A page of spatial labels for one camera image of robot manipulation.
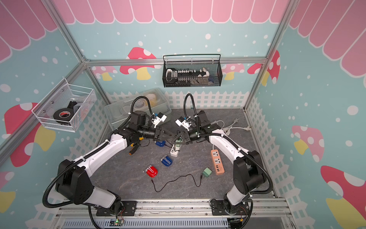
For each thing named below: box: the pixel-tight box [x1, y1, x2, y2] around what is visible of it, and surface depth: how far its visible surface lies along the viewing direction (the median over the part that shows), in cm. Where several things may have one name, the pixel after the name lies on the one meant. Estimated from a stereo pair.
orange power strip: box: [210, 149, 225, 176], surface depth 90 cm
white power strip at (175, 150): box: [170, 143, 182, 158], surface depth 94 cm
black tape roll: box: [53, 107, 74, 123], surface depth 70 cm
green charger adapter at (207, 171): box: [202, 166, 213, 177], surface depth 87 cm
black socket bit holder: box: [165, 67, 210, 85], surface depth 90 cm
